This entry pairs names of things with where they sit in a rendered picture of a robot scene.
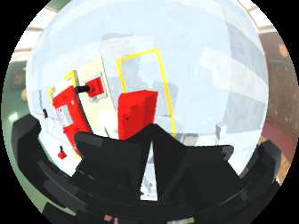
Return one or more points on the yellow rectangular frame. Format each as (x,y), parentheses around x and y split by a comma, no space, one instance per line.
(164,79)

